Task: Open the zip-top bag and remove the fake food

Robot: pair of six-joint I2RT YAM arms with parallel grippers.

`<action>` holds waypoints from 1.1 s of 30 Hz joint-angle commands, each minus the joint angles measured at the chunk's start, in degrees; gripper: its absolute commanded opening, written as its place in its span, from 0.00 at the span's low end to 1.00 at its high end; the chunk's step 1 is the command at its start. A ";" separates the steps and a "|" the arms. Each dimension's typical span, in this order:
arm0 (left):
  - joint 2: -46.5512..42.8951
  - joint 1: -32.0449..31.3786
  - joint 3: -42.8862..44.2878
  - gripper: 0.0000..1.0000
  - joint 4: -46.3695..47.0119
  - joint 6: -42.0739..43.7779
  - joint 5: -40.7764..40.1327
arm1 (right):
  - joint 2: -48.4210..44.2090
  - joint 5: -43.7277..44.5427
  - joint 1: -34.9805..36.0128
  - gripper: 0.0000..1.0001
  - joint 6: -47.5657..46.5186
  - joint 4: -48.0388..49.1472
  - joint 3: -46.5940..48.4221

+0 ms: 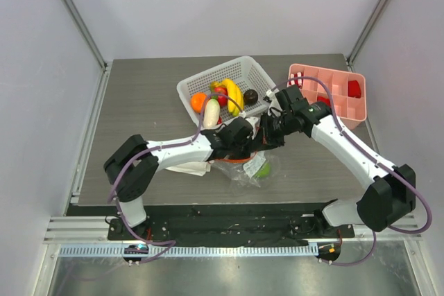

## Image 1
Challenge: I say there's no clear zip bag orange seal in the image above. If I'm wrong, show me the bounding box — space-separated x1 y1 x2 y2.
211 152 281 195

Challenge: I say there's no green fake fruit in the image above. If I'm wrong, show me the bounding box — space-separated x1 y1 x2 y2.
254 162 271 179

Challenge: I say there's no dark brown fake fruit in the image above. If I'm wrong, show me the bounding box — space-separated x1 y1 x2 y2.
243 89 259 106

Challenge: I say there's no white fake radish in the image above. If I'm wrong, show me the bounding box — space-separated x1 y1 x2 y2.
203 98 220 129

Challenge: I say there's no red fake apple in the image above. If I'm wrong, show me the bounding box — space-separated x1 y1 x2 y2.
212 86 228 108

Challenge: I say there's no yellow fake banana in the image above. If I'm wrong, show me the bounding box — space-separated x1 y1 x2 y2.
210 78 244 116

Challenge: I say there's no orange fake fruit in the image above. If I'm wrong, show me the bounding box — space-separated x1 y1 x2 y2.
190 92 207 113

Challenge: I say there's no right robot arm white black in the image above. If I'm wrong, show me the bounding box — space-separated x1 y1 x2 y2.
255 86 416 237

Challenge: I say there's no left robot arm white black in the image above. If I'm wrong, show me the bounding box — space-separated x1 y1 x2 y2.
103 117 259 240

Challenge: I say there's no folded white towel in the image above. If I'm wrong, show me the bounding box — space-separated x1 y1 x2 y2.
166 162 211 177

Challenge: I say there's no red white striped item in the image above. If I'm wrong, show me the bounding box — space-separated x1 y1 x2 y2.
289 71 304 89

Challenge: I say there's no red item middle compartment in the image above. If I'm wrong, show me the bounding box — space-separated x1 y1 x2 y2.
317 96 331 107

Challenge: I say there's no red item compartment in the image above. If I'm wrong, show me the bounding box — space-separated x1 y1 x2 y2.
317 96 331 107
348 80 361 98

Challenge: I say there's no white perforated plastic basket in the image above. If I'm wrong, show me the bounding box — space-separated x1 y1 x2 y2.
177 56 276 124

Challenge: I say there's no pink compartment tray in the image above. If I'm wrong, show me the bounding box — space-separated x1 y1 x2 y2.
288 64 367 130

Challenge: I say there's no red item right compartment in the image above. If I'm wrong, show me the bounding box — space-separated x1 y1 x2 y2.
348 80 361 98

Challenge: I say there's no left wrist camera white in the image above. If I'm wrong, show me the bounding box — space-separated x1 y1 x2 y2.
239 111 260 139

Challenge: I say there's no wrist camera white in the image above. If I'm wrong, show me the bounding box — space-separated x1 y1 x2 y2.
264 89 282 116
239 111 260 139

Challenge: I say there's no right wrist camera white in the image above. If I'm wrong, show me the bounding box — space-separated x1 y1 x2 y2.
264 89 282 116

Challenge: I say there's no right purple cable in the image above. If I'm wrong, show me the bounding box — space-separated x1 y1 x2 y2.
265 76 434 268

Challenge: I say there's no purple cable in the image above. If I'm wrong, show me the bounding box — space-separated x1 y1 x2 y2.
107 94 247 264
265 76 434 268

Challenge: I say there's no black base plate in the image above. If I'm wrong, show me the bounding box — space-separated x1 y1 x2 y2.
107 204 344 247

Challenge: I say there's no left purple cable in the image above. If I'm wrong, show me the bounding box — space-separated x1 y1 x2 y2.
107 94 247 264

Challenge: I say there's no white slotted cable duct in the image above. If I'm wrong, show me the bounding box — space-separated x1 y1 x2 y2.
58 243 318 258

